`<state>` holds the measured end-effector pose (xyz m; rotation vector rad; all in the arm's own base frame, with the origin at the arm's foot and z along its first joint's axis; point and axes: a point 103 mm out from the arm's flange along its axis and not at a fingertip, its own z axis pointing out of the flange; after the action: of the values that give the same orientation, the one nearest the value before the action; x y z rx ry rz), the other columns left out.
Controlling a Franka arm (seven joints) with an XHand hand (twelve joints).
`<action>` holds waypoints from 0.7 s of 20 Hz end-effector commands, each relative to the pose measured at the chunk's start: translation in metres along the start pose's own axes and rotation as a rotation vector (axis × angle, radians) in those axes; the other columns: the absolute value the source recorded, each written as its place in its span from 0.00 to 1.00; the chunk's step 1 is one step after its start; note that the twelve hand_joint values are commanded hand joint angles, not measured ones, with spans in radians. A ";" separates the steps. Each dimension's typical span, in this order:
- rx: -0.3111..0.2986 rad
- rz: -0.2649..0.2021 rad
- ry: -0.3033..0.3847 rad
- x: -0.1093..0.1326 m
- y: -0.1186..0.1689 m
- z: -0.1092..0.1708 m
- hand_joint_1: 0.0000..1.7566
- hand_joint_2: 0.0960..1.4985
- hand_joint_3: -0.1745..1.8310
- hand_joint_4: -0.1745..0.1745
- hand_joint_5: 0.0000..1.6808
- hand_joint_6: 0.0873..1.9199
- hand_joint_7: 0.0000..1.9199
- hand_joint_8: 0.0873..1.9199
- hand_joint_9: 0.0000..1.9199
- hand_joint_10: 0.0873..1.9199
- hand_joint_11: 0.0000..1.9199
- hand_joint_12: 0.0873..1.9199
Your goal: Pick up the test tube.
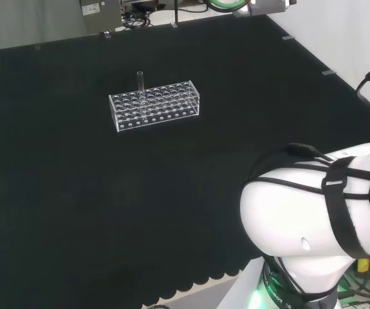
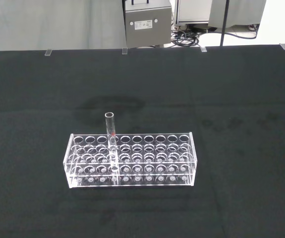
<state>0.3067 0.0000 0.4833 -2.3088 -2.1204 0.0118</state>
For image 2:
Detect clear test tube rack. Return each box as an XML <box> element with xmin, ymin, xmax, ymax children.
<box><xmin>62</xmin><ymin>131</ymin><xmax>196</xmax><ymax>190</ymax></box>

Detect black bench cloth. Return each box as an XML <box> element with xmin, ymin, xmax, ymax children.
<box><xmin>0</xmin><ymin>44</ymin><xmax>285</xmax><ymax>238</ymax></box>

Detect grey metal equipment box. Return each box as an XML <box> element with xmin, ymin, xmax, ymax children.
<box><xmin>121</xmin><ymin>0</ymin><xmax>172</xmax><ymax>48</ymax></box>

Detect white metal cabinet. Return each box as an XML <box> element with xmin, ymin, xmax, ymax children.
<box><xmin>175</xmin><ymin>0</ymin><xmax>214</xmax><ymax>25</ymax></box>

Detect black tripod pole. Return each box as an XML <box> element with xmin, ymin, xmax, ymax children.
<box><xmin>220</xmin><ymin>0</ymin><xmax>230</xmax><ymax>47</ymax></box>

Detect pale grey curtain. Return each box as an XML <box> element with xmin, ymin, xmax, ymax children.
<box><xmin>0</xmin><ymin>0</ymin><xmax>126</xmax><ymax>52</ymax></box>
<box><xmin>208</xmin><ymin>0</ymin><xmax>267</xmax><ymax>28</ymax></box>

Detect black floor cable bundle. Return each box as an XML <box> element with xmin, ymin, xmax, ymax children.
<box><xmin>171</xmin><ymin>22</ymin><xmax>260</xmax><ymax>47</ymax></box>

